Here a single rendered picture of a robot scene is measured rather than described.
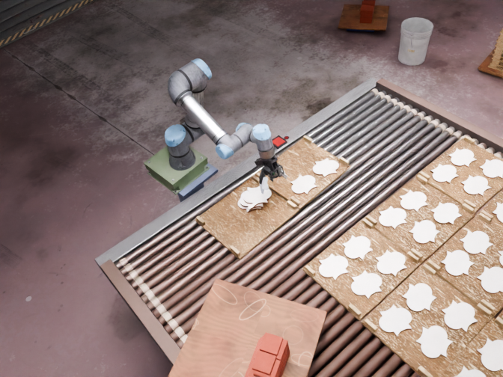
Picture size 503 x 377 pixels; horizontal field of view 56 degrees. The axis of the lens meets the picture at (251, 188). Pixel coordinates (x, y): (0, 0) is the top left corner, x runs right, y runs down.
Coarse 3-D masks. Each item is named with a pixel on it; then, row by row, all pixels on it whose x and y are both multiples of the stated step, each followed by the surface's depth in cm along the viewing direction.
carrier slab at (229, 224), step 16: (240, 192) 255; (272, 192) 253; (224, 208) 249; (272, 208) 245; (288, 208) 244; (208, 224) 242; (224, 224) 241; (240, 224) 240; (256, 224) 239; (272, 224) 238; (224, 240) 235; (240, 240) 234; (256, 240) 233; (240, 256) 228
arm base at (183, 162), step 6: (174, 156) 261; (180, 156) 261; (186, 156) 263; (192, 156) 267; (174, 162) 264; (180, 162) 264; (186, 162) 265; (192, 162) 267; (174, 168) 267; (180, 168) 266; (186, 168) 267
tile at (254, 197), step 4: (248, 188) 249; (252, 188) 248; (256, 188) 248; (248, 192) 247; (252, 192) 247; (256, 192) 246; (260, 192) 246; (264, 192) 246; (268, 192) 246; (244, 196) 245; (248, 196) 245; (252, 196) 245; (256, 196) 245; (260, 196) 244; (264, 196) 244; (268, 196) 244; (244, 200) 244; (248, 200) 243; (252, 200) 243; (256, 200) 243; (260, 200) 242; (264, 200) 242; (256, 204) 241
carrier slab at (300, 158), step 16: (304, 144) 275; (288, 160) 267; (304, 160) 266; (320, 160) 265; (336, 160) 264; (288, 176) 259; (320, 176) 257; (336, 176) 256; (288, 192) 252; (320, 192) 251
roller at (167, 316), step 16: (416, 128) 278; (400, 144) 273; (368, 160) 265; (352, 176) 257; (336, 192) 252; (288, 224) 240; (272, 240) 235; (224, 272) 224; (208, 288) 220; (160, 320) 211
